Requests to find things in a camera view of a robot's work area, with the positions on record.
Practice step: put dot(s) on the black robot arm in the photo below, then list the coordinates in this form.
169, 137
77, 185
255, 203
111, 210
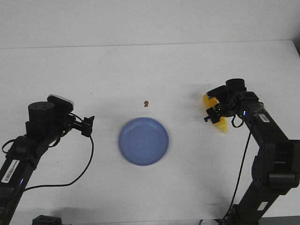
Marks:
276, 167
48, 123

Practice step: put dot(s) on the yellow corn cob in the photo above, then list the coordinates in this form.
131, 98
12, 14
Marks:
211, 102

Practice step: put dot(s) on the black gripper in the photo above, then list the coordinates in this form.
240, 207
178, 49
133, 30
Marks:
71, 121
228, 106

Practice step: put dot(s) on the blue round plate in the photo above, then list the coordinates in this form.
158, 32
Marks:
143, 141

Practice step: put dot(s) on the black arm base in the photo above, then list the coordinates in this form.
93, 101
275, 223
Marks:
46, 220

